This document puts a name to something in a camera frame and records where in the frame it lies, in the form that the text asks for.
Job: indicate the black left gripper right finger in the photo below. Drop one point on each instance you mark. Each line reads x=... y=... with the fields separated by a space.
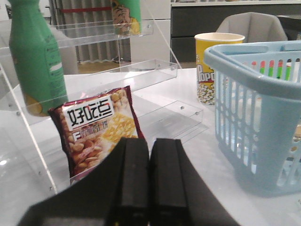
x=178 y=195

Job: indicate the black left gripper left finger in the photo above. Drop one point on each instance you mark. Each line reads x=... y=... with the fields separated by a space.
x=115 y=193

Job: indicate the tissue pack green orange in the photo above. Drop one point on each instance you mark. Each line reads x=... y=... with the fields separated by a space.
x=287 y=71

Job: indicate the light blue plastic basket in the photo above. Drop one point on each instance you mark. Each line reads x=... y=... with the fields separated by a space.
x=257 y=117

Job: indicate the maroon cracker snack bag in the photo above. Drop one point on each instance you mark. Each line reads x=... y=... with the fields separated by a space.
x=90 y=128

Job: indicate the clear acrylic display shelf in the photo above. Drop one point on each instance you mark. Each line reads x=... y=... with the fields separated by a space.
x=32 y=160

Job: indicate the green plastic drink bottle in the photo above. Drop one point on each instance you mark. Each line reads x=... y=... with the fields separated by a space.
x=36 y=58

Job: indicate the dark grey cabinet counter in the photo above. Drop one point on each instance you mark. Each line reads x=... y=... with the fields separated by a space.
x=189 y=19

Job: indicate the grey armchair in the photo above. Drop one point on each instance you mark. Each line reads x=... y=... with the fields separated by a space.
x=256 y=27

